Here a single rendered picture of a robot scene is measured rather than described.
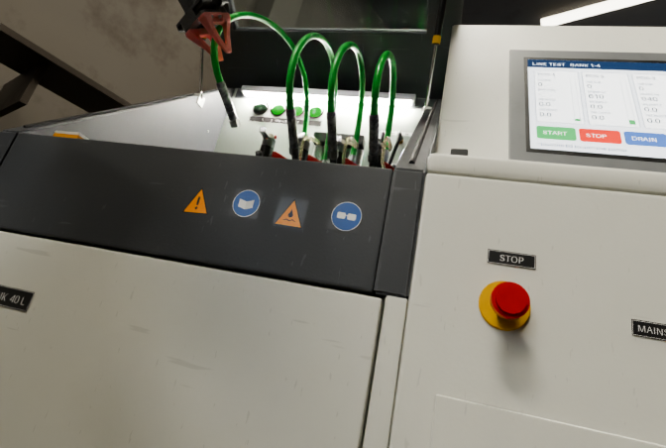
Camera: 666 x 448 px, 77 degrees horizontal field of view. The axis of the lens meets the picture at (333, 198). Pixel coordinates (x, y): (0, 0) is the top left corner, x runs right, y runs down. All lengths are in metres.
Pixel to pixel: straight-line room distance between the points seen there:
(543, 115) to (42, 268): 0.89
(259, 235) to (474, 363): 0.29
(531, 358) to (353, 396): 0.19
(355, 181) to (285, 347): 0.22
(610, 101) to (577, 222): 0.50
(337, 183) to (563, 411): 0.34
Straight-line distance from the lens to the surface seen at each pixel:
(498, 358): 0.49
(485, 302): 0.49
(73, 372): 0.63
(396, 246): 0.50
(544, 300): 0.50
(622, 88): 1.04
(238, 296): 0.53
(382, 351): 0.48
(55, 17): 3.14
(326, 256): 0.51
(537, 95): 0.98
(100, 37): 3.22
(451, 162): 0.54
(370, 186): 0.53
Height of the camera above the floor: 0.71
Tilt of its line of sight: 21 degrees up
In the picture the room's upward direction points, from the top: 12 degrees clockwise
